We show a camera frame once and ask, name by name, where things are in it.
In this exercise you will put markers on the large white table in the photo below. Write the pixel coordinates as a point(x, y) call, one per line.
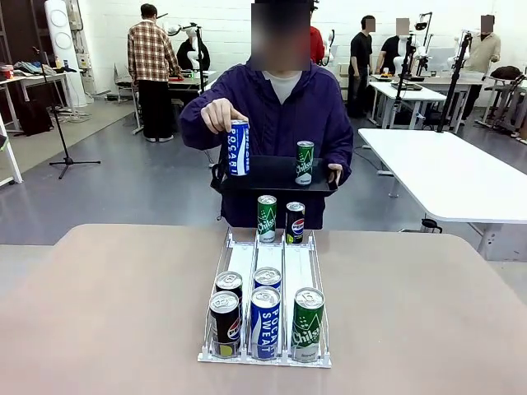
point(444, 173)

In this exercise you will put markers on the person's left hand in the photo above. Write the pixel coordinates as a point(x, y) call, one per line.
point(337, 170)

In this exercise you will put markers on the person in beige jacket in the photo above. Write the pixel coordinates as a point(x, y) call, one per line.
point(488, 53)

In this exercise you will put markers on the blue Pocari Sweat can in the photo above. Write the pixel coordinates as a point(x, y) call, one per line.
point(266, 325)
point(238, 152)
point(267, 279)

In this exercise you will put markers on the person in purple jacket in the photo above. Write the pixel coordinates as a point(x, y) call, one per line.
point(276, 123)

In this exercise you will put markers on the person in red hoodie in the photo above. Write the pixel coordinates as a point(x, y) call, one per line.
point(316, 45)

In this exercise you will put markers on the person in black with robot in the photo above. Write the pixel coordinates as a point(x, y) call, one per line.
point(389, 53)

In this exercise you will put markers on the person's right forearm purple sleeve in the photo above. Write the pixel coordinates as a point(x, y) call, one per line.
point(193, 123)

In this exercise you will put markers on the black Pepsi can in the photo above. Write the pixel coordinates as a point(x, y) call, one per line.
point(229, 282)
point(225, 325)
point(295, 224)

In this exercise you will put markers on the person's left forearm purple sleeve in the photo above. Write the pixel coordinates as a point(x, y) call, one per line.
point(343, 152)

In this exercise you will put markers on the black backpack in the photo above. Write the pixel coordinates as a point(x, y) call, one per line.
point(506, 72)

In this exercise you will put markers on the black bag on floor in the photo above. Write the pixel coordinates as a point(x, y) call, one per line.
point(35, 117)

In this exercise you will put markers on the white tower air conditioner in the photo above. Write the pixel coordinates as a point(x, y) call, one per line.
point(62, 49)

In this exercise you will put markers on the person in plaid shirt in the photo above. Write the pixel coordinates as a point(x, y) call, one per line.
point(148, 53)

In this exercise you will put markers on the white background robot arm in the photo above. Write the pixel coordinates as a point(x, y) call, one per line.
point(187, 29)
point(420, 51)

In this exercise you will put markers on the black plastic serving tray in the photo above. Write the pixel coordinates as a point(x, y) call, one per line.
point(271, 175)

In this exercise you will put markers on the white can dispenser rack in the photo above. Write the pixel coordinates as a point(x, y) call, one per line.
point(267, 257)

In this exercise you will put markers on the person in black sweater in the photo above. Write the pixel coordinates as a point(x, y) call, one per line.
point(189, 55)

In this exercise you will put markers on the white workbench table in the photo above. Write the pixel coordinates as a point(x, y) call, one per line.
point(411, 92)

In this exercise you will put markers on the white cluttered side table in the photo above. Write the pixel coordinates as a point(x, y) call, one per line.
point(37, 78)

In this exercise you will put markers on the black camera stand pole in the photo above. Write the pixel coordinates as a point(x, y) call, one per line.
point(455, 82)
point(401, 90)

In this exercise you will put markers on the black tripod microphone stand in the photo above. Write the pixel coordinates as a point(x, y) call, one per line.
point(61, 136)

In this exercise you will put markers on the white humanoid background robot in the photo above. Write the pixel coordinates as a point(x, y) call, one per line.
point(329, 45)

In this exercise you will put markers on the person in black t-shirt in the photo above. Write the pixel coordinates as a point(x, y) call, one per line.
point(361, 61)

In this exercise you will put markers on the white table frame leg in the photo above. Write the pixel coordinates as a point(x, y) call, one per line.
point(10, 152)

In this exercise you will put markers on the person's right hand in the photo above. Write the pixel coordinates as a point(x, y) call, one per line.
point(220, 115)

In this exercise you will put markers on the white drawer cabinet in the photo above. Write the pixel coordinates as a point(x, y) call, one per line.
point(342, 78)

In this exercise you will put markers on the green Chilsung cider can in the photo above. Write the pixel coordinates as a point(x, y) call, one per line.
point(307, 329)
point(305, 164)
point(267, 220)

